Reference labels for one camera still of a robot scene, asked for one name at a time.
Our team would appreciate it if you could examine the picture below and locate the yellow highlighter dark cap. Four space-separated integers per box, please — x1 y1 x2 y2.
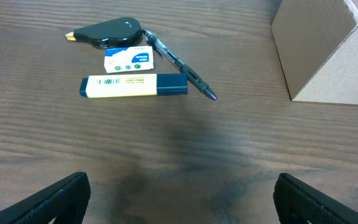
79 73 189 99

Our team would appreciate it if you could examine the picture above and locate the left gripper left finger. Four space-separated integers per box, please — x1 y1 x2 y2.
0 172 91 224

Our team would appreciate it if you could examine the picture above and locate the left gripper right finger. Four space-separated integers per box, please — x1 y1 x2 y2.
273 173 358 224

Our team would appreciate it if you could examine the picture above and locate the white blue eraser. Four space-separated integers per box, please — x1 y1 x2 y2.
104 46 154 73

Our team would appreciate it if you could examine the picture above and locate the black ballpoint pen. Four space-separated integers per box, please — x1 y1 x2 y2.
142 30 217 101

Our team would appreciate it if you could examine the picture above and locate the cardboard box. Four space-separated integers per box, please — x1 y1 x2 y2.
271 0 358 105

